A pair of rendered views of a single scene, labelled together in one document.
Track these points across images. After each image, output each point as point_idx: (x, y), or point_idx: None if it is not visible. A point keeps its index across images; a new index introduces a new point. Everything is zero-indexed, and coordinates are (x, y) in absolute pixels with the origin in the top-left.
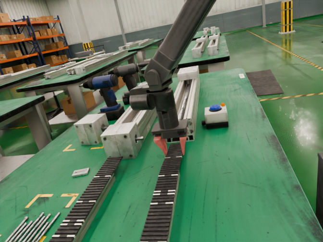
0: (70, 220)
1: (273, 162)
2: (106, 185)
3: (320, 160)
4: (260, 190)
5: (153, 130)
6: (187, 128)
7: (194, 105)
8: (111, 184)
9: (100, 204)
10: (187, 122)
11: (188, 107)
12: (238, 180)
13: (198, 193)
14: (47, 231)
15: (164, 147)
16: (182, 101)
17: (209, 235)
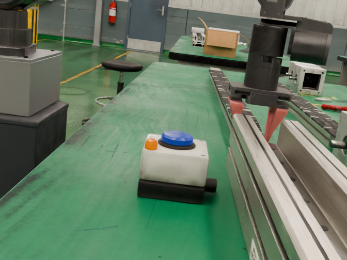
0: (317, 112)
1: (105, 124)
2: (321, 130)
3: (43, 123)
4: (139, 115)
5: (282, 88)
6: (231, 101)
7: (247, 167)
8: (324, 139)
9: (313, 131)
10: (231, 84)
11: (256, 133)
12: (158, 122)
13: (204, 124)
14: None
15: (267, 123)
16: (324, 216)
17: (191, 110)
